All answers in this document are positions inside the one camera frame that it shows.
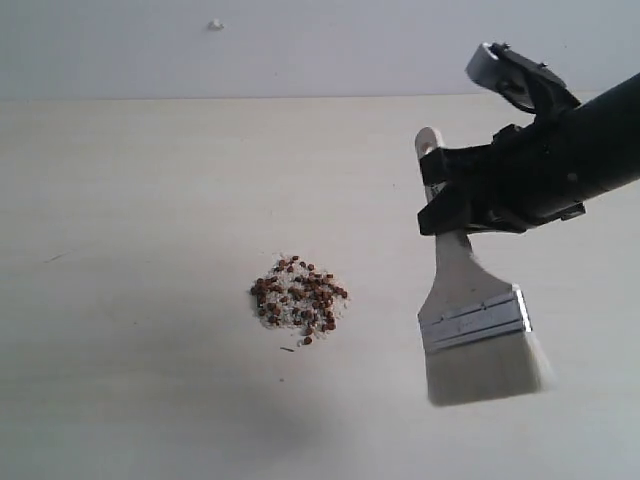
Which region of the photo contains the small white wall hook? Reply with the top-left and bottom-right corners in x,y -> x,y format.
207,19 -> 225,31

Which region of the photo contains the wooden paint brush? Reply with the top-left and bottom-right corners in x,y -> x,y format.
414,126 -> 557,407

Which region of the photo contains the pile of brown pellets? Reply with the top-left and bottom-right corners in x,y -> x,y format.
249,255 -> 351,348

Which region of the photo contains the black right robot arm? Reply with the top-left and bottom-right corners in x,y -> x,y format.
417,76 -> 639,236

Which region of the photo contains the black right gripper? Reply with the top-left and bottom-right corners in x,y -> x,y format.
417,124 -> 586,236

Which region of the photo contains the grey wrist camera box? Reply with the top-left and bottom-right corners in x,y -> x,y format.
465,42 -> 581,115

